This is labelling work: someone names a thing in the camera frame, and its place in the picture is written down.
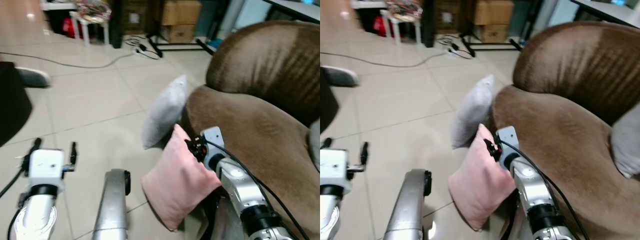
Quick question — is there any grey shoe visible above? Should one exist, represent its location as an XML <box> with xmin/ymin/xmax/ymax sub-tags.
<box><xmin>322</xmin><ymin>65</ymin><xmax>359</xmax><ymax>87</ymax></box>
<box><xmin>15</xmin><ymin>66</ymin><xmax>52</xmax><ymax>89</ymax></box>

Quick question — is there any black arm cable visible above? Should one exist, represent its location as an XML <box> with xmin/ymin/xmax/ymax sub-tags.
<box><xmin>500</xmin><ymin>139</ymin><xmax>592</xmax><ymax>240</ymax></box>
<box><xmin>0</xmin><ymin>167</ymin><xmax>27</xmax><ymax>201</ymax></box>
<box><xmin>205</xmin><ymin>139</ymin><xmax>311</xmax><ymax>240</ymax></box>

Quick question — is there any black metal stand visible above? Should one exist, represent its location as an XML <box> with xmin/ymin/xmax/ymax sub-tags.
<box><xmin>421</xmin><ymin>0</ymin><xmax>523</xmax><ymax>57</ymax></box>
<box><xmin>109</xmin><ymin>0</ymin><xmax>216</xmax><ymax>57</ymax></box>

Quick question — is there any brown fabric sofa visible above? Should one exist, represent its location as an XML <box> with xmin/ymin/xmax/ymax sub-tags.
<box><xmin>181</xmin><ymin>21</ymin><xmax>321</xmax><ymax>240</ymax></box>
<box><xmin>492</xmin><ymin>21</ymin><xmax>640</xmax><ymax>240</ymax></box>

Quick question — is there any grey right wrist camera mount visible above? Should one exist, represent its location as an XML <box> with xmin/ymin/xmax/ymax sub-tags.
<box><xmin>199</xmin><ymin>126</ymin><xmax>226</xmax><ymax>157</ymax></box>
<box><xmin>496</xmin><ymin>125</ymin><xmax>521</xmax><ymax>156</ymax></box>

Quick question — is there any black trouser leg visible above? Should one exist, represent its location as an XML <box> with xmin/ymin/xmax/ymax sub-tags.
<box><xmin>320</xmin><ymin>74</ymin><xmax>342</xmax><ymax>135</ymax></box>
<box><xmin>0</xmin><ymin>61</ymin><xmax>34</xmax><ymax>148</ymax></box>

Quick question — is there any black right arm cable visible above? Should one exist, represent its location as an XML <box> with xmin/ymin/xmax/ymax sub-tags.
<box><xmin>500</xmin><ymin>139</ymin><xmax>592</xmax><ymax>240</ymax></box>
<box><xmin>205</xmin><ymin>139</ymin><xmax>311</xmax><ymax>240</ymax></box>

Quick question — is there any colourful wire bundle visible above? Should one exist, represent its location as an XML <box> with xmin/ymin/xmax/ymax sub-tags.
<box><xmin>75</xmin><ymin>0</ymin><xmax>112</xmax><ymax>24</ymax></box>
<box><xmin>387</xmin><ymin>0</ymin><xmax>424</xmax><ymax>23</ymax></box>

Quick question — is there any light grey pillow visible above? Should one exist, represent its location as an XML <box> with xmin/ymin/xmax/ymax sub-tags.
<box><xmin>142</xmin><ymin>75</ymin><xmax>190</xmax><ymax>150</ymax></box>
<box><xmin>610</xmin><ymin>102</ymin><xmax>640</xmax><ymax>179</ymax></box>
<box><xmin>308</xmin><ymin>119</ymin><xmax>321</xmax><ymax>172</ymax></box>
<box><xmin>451</xmin><ymin>74</ymin><xmax>496</xmax><ymax>150</ymax></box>

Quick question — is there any pink pillow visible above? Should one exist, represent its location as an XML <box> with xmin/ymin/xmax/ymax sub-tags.
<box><xmin>141</xmin><ymin>124</ymin><xmax>222</xmax><ymax>232</ymax></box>
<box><xmin>448</xmin><ymin>123</ymin><xmax>516</xmax><ymax>232</ymax></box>

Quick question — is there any white power strip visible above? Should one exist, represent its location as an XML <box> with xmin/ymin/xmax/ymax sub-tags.
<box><xmin>446</xmin><ymin>42</ymin><xmax>473</xmax><ymax>60</ymax></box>
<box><xmin>132</xmin><ymin>42</ymin><xmax>162</xmax><ymax>60</ymax></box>

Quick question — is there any white stool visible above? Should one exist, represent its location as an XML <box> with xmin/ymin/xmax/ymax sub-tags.
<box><xmin>380</xmin><ymin>10</ymin><xmax>423</xmax><ymax>47</ymax></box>
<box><xmin>69</xmin><ymin>11</ymin><xmax>111</xmax><ymax>49</ymax></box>

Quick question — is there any grey table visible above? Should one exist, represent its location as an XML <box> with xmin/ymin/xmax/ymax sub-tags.
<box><xmin>570</xmin><ymin>0</ymin><xmax>640</xmax><ymax>29</ymax></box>
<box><xmin>262</xmin><ymin>0</ymin><xmax>321</xmax><ymax>24</ymax></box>

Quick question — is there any red bag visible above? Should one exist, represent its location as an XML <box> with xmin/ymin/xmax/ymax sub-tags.
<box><xmin>62</xmin><ymin>17</ymin><xmax>84</xmax><ymax>39</ymax></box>
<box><xmin>372</xmin><ymin>16</ymin><xmax>396</xmax><ymax>38</ymax></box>

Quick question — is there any small cardboard box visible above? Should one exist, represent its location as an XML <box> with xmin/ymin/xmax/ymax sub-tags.
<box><xmin>480</xmin><ymin>24</ymin><xmax>509</xmax><ymax>44</ymax></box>
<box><xmin>167</xmin><ymin>24</ymin><xmax>196</xmax><ymax>44</ymax></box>

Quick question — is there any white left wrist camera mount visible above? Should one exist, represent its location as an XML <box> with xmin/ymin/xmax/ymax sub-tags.
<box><xmin>320</xmin><ymin>148</ymin><xmax>350</xmax><ymax>188</ymax></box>
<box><xmin>27</xmin><ymin>148</ymin><xmax>65</xmax><ymax>193</ymax></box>

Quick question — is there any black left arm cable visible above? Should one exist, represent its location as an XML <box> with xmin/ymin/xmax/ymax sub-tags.
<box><xmin>0</xmin><ymin>167</ymin><xmax>27</xmax><ymax>201</ymax></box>

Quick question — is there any large cardboard box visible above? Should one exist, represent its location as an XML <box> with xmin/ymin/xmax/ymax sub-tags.
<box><xmin>473</xmin><ymin>0</ymin><xmax>515</xmax><ymax>26</ymax></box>
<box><xmin>160</xmin><ymin>0</ymin><xmax>202</xmax><ymax>26</ymax></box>

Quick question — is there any thin floor cable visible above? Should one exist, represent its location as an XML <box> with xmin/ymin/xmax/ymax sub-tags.
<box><xmin>320</xmin><ymin>49</ymin><xmax>451</xmax><ymax>68</ymax></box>
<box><xmin>0</xmin><ymin>49</ymin><xmax>138</xmax><ymax>69</ymax></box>

